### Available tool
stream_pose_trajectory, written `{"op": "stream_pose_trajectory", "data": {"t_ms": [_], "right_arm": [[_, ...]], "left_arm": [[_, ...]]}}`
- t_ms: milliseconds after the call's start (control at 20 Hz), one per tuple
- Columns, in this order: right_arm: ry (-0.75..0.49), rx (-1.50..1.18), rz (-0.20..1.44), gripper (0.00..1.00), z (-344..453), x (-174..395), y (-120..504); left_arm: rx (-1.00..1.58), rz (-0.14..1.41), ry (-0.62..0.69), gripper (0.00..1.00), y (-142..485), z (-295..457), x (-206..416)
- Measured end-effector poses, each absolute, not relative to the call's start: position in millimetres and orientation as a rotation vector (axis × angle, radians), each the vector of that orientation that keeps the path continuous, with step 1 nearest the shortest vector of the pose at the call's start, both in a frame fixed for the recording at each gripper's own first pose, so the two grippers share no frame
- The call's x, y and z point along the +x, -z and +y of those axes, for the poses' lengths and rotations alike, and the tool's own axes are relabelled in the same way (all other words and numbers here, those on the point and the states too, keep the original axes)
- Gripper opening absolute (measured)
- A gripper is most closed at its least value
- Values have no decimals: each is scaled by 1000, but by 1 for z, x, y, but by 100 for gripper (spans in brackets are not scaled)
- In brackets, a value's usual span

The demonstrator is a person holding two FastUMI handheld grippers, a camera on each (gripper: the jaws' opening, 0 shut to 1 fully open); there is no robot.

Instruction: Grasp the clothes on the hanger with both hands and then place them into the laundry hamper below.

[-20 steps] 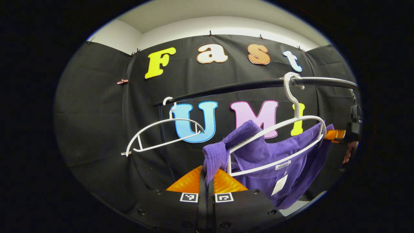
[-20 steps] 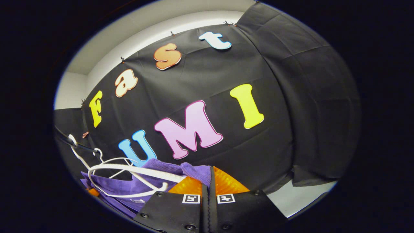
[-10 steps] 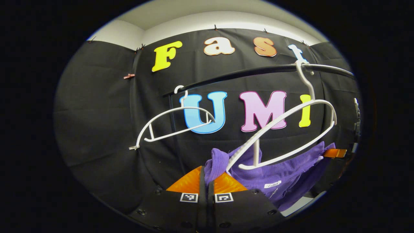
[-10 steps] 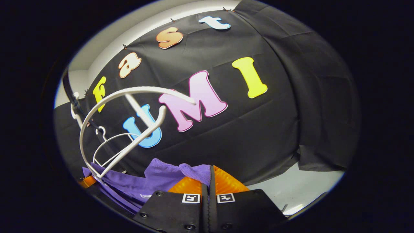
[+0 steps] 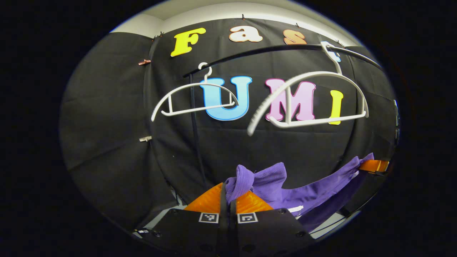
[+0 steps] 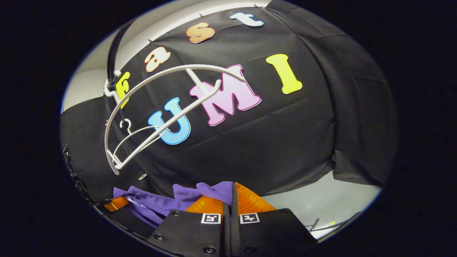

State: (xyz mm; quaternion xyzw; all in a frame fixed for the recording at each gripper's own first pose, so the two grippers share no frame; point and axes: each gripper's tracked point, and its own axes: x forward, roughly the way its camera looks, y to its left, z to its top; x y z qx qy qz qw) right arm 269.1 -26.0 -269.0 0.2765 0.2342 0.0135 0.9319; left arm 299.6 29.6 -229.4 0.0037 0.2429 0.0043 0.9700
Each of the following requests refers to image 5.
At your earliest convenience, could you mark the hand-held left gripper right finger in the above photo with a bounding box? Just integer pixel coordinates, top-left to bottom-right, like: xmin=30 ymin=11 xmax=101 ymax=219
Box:
xmin=228 ymin=190 xmax=316 ymax=257

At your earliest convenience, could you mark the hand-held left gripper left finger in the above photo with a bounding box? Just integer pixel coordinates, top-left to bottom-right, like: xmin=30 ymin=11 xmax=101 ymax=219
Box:
xmin=137 ymin=183 xmax=229 ymax=257

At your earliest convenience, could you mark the purple ribbed shirt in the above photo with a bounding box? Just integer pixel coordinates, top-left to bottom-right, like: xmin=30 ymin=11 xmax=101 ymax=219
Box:
xmin=225 ymin=153 xmax=375 ymax=232

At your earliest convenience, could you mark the white plastic hanger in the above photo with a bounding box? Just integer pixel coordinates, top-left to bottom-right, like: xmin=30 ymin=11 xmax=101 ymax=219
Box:
xmin=247 ymin=41 xmax=369 ymax=137
xmin=151 ymin=62 xmax=240 ymax=122

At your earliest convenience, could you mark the black backdrop cloth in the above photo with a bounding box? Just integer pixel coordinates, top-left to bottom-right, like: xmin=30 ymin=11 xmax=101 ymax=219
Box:
xmin=59 ymin=18 xmax=398 ymax=232

